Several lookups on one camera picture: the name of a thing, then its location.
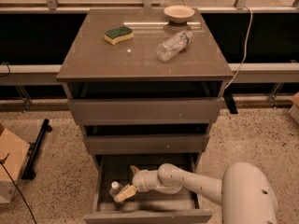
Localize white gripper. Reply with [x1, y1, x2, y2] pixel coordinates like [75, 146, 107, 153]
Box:
[113, 165, 156, 203]

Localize small blue plastic bottle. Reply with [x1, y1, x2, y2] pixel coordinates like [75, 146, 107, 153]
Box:
[109, 181, 124, 204]

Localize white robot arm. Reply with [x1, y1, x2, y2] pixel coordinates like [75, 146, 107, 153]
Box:
[114, 162, 278, 224]

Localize grey open bottom drawer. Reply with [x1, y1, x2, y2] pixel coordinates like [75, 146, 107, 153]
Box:
[84, 154, 212, 224]

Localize grey middle drawer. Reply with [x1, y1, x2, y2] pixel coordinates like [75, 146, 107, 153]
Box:
[83, 134, 209, 155]

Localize grey top drawer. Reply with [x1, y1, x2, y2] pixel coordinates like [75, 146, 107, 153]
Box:
[68, 98, 222, 125]

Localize grey drawer cabinet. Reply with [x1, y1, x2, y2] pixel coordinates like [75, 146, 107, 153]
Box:
[55, 7, 235, 224]

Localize clear crushed water bottle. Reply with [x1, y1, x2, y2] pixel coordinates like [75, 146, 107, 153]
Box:
[156, 31, 192, 62]

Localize black tripod leg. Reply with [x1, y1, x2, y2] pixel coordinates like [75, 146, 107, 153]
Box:
[21, 119, 52, 180]

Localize cardboard box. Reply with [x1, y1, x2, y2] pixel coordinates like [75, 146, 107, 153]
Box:
[0, 123, 30, 203]

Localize green yellow sponge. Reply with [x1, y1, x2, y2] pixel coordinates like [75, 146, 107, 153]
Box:
[104, 25, 134, 45]

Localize beige ceramic bowl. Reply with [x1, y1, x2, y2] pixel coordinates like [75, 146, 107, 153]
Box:
[164, 6, 195, 23]

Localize brown box at right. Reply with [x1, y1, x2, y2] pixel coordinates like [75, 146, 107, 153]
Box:
[289, 92, 299, 124]

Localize black thin cable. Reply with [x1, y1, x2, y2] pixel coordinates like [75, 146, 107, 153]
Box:
[0, 161, 37, 224]

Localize white power cable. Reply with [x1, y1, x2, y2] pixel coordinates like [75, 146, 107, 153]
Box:
[223, 6, 253, 90]

